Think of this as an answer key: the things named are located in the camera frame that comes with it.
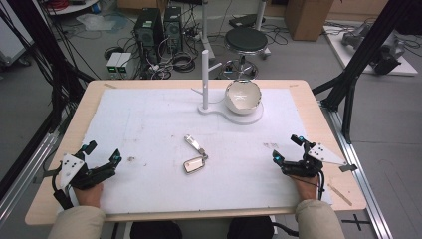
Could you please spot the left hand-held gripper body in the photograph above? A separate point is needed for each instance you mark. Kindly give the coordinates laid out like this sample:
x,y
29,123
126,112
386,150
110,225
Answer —
x,y
74,167

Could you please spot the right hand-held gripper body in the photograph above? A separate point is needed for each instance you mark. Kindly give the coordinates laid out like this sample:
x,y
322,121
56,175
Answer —
x,y
310,164

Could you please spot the white tree-shaped stand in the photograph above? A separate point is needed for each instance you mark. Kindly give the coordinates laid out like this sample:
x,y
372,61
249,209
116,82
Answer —
x,y
205,83

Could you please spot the person's right hand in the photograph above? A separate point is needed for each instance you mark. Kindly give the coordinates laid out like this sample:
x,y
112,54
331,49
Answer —
x,y
308,189

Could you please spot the person's left hand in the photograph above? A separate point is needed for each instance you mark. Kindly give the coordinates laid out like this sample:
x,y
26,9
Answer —
x,y
90,195

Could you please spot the thin wooden stick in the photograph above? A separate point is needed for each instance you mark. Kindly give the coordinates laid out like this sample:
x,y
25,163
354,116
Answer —
x,y
340,194

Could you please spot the white table mat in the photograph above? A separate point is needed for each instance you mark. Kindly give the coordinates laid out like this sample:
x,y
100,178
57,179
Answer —
x,y
159,176

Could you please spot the metal bowl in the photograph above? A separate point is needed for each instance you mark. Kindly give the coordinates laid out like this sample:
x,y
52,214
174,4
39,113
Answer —
x,y
242,98

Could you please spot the black tape cross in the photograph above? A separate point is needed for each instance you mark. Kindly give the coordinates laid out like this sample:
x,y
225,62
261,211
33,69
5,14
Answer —
x,y
356,222

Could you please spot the person's leg dark trousers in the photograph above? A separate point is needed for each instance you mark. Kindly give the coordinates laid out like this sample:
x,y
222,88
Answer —
x,y
156,230
250,228

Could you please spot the white power supply box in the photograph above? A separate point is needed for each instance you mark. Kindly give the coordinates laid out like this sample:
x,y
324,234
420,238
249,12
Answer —
x,y
112,63
124,63

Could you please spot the black round stool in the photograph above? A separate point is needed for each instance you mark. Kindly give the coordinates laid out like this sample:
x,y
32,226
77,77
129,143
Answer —
x,y
246,40

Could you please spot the brown cardboard box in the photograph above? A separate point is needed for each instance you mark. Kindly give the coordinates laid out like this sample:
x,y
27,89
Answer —
x,y
307,18

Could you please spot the grey machine parts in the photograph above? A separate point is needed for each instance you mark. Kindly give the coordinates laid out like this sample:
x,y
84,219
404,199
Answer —
x,y
386,49

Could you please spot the white floor board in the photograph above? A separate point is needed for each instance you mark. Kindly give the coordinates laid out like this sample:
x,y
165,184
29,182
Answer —
x,y
403,68

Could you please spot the clear plastic bag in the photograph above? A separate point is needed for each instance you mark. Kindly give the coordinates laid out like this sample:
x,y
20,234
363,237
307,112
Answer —
x,y
99,22

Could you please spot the black computer tower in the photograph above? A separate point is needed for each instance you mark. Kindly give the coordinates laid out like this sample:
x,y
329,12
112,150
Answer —
x,y
148,31
173,28

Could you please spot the white metal pole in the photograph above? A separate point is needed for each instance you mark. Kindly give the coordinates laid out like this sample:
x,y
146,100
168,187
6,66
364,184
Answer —
x,y
205,26
260,15

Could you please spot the flat black case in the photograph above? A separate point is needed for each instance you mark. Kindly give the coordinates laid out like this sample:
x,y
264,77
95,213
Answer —
x,y
245,20

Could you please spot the round white table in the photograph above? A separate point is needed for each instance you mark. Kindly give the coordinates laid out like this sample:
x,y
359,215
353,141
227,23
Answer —
x,y
74,7

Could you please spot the aluminium rail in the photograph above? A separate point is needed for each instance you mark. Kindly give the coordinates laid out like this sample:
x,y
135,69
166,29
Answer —
x,y
25,172
361,179

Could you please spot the black metal frame strut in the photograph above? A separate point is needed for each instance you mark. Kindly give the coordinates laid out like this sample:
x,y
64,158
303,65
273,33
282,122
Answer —
x,y
43,43
361,56

